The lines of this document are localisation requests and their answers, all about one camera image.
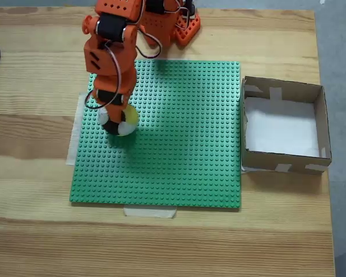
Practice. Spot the tape piece on box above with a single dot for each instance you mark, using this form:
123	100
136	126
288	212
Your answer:
314	166
274	93
284	168

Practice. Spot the short masking tape strip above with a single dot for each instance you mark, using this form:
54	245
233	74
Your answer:
150	212

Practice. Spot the white yellow black ball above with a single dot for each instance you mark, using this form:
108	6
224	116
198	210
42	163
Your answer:
129	121

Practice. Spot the white paper sheet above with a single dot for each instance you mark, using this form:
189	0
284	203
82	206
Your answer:
279	130

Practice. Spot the wide masking tape strip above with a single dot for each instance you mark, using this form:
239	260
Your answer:
75	138

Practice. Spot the green studded baseplate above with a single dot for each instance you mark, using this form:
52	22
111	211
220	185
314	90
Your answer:
176	144

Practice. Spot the brown cardboard box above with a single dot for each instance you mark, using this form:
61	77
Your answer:
276	163

